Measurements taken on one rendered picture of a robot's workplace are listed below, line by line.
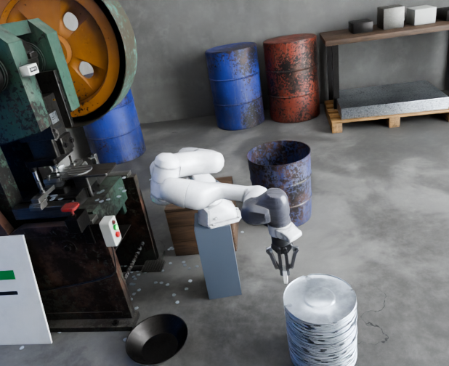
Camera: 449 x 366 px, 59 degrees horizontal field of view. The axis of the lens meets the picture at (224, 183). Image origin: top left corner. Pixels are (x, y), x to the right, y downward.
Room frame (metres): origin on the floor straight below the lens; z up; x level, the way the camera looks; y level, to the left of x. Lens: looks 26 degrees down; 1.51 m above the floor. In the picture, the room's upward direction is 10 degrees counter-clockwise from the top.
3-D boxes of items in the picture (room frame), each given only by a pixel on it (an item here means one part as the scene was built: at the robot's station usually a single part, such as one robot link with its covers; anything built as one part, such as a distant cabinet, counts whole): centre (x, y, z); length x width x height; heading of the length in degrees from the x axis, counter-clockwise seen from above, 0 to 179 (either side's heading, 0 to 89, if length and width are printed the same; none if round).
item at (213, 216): (1.77, 0.06, 0.52); 0.22 x 0.19 x 0.14; 89
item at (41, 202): (1.76, 0.87, 0.76); 0.17 x 0.06 x 0.10; 169
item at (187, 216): (2.29, 0.16, 0.18); 0.40 x 0.38 x 0.35; 82
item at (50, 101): (1.92, 0.80, 1.04); 0.17 x 0.15 x 0.30; 79
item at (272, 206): (1.28, -0.13, 0.75); 0.18 x 0.10 x 0.13; 73
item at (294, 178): (2.42, -0.38, 0.24); 0.42 x 0.42 x 0.48
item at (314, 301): (1.23, -0.30, 0.32); 0.29 x 0.29 x 0.01
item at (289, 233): (1.25, -0.19, 0.66); 0.13 x 0.12 x 0.05; 167
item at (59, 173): (1.93, 0.83, 0.76); 0.15 x 0.09 x 0.05; 169
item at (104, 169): (1.89, 0.67, 0.72); 0.25 x 0.14 x 0.14; 79
